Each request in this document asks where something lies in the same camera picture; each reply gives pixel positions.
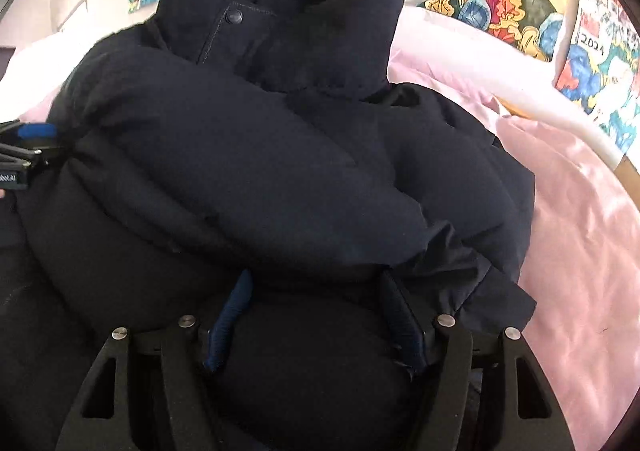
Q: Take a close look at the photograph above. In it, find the pink bed sheet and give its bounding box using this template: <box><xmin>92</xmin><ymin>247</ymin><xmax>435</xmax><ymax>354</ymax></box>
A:
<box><xmin>0</xmin><ymin>1</ymin><xmax>640</xmax><ymax>451</ymax></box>

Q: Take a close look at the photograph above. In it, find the navy puffer jacket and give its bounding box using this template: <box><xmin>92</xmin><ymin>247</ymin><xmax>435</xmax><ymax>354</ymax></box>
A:
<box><xmin>0</xmin><ymin>0</ymin><xmax>538</xmax><ymax>451</ymax></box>

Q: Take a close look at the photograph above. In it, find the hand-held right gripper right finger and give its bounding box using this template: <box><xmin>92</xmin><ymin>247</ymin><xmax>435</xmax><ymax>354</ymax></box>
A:
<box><xmin>377</xmin><ymin>271</ymin><xmax>576</xmax><ymax>451</ymax></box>

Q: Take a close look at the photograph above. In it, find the blue globe wall drawing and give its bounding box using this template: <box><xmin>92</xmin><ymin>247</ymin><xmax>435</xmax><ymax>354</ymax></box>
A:
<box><xmin>552</xmin><ymin>0</ymin><xmax>640</xmax><ymax>154</ymax></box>

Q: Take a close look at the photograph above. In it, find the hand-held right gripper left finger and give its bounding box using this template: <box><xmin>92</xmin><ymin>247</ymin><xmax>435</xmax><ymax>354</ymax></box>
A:
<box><xmin>55</xmin><ymin>268</ymin><xmax>256</xmax><ymax>451</ymax></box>

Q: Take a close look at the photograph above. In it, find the wooden bed frame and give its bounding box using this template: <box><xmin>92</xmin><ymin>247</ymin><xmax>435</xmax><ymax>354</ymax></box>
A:
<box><xmin>612</xmin><ymin>153</ymin><xmax>640</xmax><ymax>212</ymax></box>

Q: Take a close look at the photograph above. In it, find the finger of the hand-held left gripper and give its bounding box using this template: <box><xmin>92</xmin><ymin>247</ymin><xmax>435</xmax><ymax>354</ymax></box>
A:
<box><xmin>0</xmin><ymin>141</ymin><xmax>68</xmax><ymax>169</ymax></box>
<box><xmin>0</xmin><ymin>120</ymin><xmax>60</xmax><ymax>140</ymax></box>

